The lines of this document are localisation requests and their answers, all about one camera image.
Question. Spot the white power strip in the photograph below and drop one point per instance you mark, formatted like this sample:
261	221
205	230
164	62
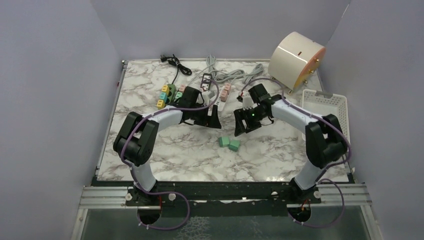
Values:
220	105

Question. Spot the green power strip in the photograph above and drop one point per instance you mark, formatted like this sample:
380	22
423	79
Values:
171	93

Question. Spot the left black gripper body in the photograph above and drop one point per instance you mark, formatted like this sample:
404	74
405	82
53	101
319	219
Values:
199	116

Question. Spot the yellow plug lower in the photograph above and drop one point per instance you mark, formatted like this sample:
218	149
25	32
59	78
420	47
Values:
160	104

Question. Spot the black power strip middle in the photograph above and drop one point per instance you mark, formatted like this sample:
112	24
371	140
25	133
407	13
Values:
206	82

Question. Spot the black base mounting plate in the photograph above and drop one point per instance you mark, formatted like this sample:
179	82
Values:
199	199

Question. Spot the yellow plug upper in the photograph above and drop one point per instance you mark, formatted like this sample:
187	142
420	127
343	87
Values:
165	89

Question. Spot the green plug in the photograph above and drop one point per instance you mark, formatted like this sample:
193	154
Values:
224	141
178	95
234	145

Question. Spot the blue plug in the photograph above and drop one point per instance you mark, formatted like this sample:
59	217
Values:
163	96

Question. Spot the yellow plug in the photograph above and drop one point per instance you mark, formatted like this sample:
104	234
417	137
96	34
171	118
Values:
165	89
160	104

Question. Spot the beige cylindrical container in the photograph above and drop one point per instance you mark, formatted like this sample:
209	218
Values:
295	60

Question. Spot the pink plug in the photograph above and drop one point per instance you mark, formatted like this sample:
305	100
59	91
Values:
182	88
227	87
223	96

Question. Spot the pink plug on black strip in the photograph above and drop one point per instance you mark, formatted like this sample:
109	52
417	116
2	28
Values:
182	88

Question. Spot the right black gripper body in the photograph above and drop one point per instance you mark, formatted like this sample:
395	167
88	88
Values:
253	117

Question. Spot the green plug on black strip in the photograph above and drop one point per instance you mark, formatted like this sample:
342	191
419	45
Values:
178	95

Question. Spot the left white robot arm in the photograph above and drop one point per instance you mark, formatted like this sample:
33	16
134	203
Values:
136	138

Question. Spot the aluminium rail frame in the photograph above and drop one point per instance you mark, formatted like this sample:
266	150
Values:
345	213

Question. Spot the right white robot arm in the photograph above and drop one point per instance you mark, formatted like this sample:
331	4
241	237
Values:
325	142

